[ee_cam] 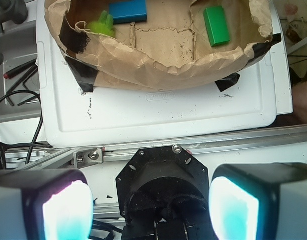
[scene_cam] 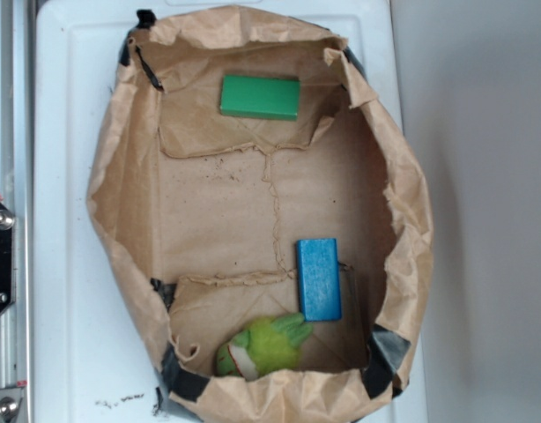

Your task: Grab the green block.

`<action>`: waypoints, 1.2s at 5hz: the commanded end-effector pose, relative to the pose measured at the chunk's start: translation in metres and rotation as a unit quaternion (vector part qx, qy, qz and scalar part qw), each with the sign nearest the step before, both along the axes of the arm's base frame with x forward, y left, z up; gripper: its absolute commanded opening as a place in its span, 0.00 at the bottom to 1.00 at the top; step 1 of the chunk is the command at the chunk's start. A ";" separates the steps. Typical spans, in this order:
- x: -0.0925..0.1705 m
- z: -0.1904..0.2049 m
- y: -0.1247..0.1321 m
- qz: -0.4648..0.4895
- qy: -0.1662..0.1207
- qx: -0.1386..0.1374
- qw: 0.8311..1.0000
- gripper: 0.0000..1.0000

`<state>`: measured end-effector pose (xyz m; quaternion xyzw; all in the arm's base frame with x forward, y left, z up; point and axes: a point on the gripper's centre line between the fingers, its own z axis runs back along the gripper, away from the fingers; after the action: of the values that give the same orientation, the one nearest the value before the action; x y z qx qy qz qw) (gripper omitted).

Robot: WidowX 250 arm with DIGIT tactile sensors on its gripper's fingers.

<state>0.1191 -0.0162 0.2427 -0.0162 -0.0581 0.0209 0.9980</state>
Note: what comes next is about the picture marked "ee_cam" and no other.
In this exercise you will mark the black allen key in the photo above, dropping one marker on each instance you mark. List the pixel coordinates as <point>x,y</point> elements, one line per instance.
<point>25,81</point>

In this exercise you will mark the blue rectangular block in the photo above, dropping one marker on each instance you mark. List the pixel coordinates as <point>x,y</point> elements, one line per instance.
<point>128,11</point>

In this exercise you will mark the green fuzzy plush toy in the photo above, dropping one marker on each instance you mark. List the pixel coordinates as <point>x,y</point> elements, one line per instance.
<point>104,25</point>

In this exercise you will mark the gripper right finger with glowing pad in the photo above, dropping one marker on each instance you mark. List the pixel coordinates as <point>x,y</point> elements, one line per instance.
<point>264,201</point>

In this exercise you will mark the crumpled brown paper bag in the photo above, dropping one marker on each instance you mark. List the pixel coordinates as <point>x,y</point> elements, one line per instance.
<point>170,51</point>

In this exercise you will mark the black octagonal mounting plate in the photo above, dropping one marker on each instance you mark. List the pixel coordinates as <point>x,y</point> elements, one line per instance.
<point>163,195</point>

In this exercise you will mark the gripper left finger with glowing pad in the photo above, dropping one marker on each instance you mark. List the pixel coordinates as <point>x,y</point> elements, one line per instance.
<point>48,204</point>

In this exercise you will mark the green rectangular block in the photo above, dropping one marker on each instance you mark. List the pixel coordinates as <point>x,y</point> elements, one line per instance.
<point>216,26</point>

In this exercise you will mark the aluminium extrusion rail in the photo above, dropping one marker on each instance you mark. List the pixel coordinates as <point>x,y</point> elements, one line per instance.
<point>81,157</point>

